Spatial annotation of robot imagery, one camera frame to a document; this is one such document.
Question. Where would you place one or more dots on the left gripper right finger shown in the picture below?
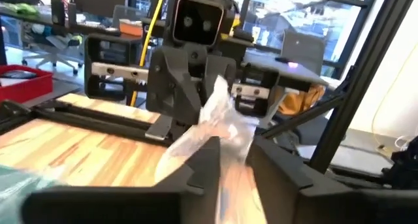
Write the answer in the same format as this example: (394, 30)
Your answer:
(310, 198)

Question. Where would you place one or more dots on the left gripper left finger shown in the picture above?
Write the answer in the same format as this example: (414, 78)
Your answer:
(130, 204)

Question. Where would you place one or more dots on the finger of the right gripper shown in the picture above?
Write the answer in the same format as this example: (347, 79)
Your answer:
(220, 69)
(173, 93)

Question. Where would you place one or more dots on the clear plastic bag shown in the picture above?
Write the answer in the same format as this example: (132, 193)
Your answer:
(222, 119)

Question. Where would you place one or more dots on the long dark desk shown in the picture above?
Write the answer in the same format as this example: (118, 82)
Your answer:
(85, 29)

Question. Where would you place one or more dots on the orange box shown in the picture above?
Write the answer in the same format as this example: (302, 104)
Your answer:
(130, 28)

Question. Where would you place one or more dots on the grey desk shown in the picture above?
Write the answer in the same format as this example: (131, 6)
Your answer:
(267, 67)

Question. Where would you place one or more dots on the dark panel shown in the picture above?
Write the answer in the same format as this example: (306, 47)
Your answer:
(98, 2)

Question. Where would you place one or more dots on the white office chair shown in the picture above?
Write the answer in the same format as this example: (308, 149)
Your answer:
(52, 55)

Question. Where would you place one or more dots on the black desk device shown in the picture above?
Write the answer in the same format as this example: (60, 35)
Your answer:
(58, 11)

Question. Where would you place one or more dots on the computer mouse with light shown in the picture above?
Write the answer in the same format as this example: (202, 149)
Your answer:
(289, 62)

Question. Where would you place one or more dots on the orange cloth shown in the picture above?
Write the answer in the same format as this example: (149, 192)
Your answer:
(300, 101)

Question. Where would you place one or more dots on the red bin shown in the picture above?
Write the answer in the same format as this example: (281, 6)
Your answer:
(26, 90)

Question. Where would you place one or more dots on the green object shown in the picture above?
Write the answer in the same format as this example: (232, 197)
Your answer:
(21, 9)

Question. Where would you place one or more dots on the teal plastic bin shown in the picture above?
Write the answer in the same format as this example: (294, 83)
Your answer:
(13, 198)

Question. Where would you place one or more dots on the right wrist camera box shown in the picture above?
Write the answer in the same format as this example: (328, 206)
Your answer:
(197, 21)

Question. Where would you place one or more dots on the black table frame rail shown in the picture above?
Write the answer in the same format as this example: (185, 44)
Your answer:
(98, 119)

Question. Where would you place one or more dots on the black diagonal frame brace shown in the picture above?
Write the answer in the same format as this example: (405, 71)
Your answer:
(310, 114)

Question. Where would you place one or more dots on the black frame post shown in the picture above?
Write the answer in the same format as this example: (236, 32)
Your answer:
(359, 77)

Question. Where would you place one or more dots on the black window frame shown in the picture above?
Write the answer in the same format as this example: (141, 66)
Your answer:
(357, 31)

